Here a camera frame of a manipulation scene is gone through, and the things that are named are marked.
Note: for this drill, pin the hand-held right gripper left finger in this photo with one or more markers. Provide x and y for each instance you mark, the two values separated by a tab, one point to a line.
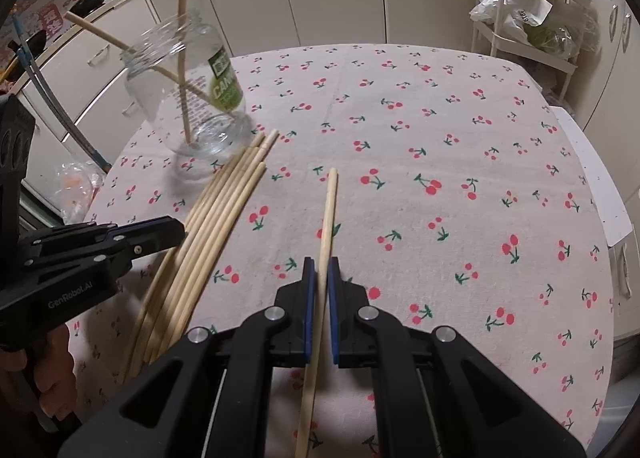
309	310

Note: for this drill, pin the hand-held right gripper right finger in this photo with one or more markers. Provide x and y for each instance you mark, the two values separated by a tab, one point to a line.
334	313

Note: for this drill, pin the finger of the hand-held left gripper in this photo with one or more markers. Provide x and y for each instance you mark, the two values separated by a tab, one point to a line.
150	238
75	231

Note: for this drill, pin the bundle of wooden chopsticks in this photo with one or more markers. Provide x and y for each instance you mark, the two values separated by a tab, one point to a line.
220	208

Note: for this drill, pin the long wooden chopstick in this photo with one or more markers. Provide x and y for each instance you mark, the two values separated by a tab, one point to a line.
183	37
327	228
95	30

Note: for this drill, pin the clear glass jar green label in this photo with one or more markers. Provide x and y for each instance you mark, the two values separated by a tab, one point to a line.
220	82

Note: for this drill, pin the person's left hand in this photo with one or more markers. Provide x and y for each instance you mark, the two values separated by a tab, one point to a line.
55	368

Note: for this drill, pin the clear bag with orange contents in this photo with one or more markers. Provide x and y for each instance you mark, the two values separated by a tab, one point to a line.
75	193

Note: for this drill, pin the cherry print tablecloth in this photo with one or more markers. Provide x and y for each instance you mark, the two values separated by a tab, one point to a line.
425	238

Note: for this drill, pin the blue metal rod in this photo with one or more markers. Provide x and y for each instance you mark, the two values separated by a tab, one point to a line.
55	102

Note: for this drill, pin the white plastic bag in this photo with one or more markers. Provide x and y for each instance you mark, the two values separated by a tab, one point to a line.
500	12

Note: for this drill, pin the white trolley rack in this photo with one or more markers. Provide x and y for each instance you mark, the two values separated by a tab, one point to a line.
580	65

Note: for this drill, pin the bag of green vegetables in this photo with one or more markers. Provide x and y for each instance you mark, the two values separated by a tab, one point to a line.
552	37

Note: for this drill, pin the white drawer cabinet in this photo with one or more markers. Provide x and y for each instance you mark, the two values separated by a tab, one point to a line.
612	87

